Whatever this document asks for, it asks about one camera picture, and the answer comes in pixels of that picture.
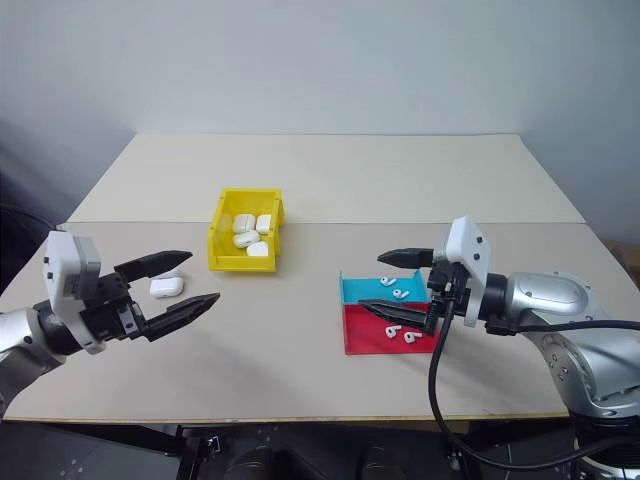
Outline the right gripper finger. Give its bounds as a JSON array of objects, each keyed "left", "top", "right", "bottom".
[
  {"left": 376, "top": 246, "right": 436, "bottom": 270},
  {"left": 357, "top": 298, "right": 431, "bottom": 338}
]

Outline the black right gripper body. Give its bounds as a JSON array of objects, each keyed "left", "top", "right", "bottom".
[{"left": 425, "top": 258, "right": 474, "bottom": 340}]

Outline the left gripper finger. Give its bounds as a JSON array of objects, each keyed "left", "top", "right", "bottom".
[
  {"left": 115, "top": 249, "right": 195, "bottom": 280},
  {"left": 144, "top": 292, "right": 222, "bottom": 343}
]

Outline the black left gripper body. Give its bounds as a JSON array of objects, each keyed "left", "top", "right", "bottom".
[{"left": 74, "top": 272, "right": 152, "bottom": 345}]

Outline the yellow plastic bin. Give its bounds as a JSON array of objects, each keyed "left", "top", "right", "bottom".
[{"left": 205, "top": 186, "right": 288, "bottom": 276}]

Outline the red and cyan tray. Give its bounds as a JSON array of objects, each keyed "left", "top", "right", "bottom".
[{"left": 338, "top": 269, "right": 442, "bottom": 357}]

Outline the dark rounded shape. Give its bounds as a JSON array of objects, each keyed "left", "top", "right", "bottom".
[{"left": 234, "top": 443, "right": 284, "bottom": 480}]

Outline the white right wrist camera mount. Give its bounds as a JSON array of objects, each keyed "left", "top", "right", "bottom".
[{"left": 433, "top": 215, "right": 490, "bottom": 329}]

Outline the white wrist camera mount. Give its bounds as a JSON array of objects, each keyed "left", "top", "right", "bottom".
[
  {"left": 43, "top": 230, "right": 107, "bottom": 356},
  {"left": 433, "top": 215, "right": 490, "bottom": 329}
]

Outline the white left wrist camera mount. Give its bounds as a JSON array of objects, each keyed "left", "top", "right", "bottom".
[{"left": 43, "top": 230, "right": 107, "bottom": 356}]

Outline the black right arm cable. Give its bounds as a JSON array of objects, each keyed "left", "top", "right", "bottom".
[{"left": 427, "top": 285, "right": 640, "bottom": 472}]

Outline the black under-table frame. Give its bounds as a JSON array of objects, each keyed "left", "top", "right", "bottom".
[{"left": 0, "top": 421, "right": 229, "bottom": 480}]

